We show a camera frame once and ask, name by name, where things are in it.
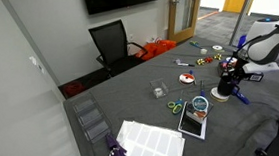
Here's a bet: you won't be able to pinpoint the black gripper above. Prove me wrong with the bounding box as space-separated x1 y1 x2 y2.
222 54 253 89

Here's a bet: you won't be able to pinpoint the black mug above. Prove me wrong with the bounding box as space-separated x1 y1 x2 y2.
216 73 238 98

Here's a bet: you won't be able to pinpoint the blue capped marker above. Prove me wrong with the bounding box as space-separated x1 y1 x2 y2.
230 84 252 107

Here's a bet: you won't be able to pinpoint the gold gift bow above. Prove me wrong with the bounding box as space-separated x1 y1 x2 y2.
195 58 206 67
213 52 223 61

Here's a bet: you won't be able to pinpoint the red gift bow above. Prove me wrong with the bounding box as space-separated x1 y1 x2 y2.
203 56 215 64

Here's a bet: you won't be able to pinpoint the blue pen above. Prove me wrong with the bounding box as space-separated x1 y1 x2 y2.
188 69 197 85
198 80 206 98

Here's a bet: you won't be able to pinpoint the white spool yellow ribbon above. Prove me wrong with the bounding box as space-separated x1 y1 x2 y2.
211 43 225 52

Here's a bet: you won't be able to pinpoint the orange and white ribbon spool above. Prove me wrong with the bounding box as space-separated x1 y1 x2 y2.
177 72 197 87

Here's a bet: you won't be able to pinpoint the grey tablecloth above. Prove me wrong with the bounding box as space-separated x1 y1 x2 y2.
58 29 279 156

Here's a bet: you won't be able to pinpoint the black marker white cap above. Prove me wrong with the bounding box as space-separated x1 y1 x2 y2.
177 61 196 69

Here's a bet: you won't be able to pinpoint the clear box with supplies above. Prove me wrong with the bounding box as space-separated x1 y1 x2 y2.
183 98 216 125

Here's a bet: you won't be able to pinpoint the green and blue scissors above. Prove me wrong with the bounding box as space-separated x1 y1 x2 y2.
189 39 203 51
166 90 186 116

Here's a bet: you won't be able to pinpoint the white tablet black screen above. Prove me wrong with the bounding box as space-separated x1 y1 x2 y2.
176 99 210 143

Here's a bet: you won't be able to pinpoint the clear plastic cube box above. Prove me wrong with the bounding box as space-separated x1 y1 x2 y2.
149 78 170 100

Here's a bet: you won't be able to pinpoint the orange bag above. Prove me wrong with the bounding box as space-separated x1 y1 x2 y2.
134 38 178 62

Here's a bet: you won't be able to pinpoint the wooden door with glass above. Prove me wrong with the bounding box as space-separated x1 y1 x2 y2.
163 0 210 45

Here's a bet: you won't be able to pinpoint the black office chair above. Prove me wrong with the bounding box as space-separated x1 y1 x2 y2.
87 16 151 80

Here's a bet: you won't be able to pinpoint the clear organizer tray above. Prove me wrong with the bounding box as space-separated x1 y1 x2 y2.
70 91 113 146

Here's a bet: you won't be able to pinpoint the grey metal partition post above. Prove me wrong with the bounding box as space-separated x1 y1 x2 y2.
225 0 268 47

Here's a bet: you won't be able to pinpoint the red cable coil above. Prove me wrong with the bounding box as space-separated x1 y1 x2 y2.
62 80 86 98

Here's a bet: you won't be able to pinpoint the white wall thermostat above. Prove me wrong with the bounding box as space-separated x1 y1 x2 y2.
27 55 38 67

